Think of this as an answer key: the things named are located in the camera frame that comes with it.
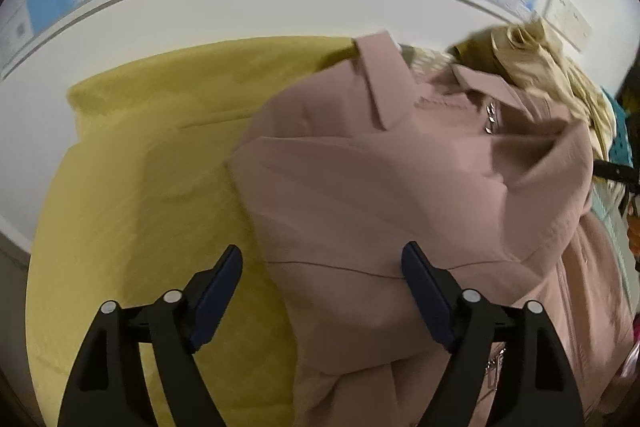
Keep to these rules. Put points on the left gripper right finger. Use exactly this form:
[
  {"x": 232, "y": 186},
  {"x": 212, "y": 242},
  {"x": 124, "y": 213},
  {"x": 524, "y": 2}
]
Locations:
[{"x": 536, "y": 385}]

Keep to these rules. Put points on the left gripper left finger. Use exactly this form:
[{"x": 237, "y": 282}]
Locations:
[{"x": 106, "y": 386}]

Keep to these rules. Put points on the pink jacket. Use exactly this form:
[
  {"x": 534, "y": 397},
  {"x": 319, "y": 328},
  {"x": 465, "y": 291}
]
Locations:
[{"x": 343, "y": 169}]

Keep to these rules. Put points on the yellow patterned bed blanket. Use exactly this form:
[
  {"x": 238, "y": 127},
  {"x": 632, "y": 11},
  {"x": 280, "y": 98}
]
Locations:
[{"x": 144, "y": 200}]

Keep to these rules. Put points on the blue perforated plastic basket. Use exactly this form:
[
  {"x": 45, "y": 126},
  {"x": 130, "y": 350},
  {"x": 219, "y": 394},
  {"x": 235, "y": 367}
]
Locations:
[{"x": 620, "y": 150}]

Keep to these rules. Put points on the beige crumpled garment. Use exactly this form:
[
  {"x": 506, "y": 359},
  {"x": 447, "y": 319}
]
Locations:
[{"x": 531, "y": 57}]

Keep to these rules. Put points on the white wall socket panel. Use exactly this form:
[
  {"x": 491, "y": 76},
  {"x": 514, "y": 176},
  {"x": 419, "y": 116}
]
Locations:
[{"x": 569, "y": 22}]

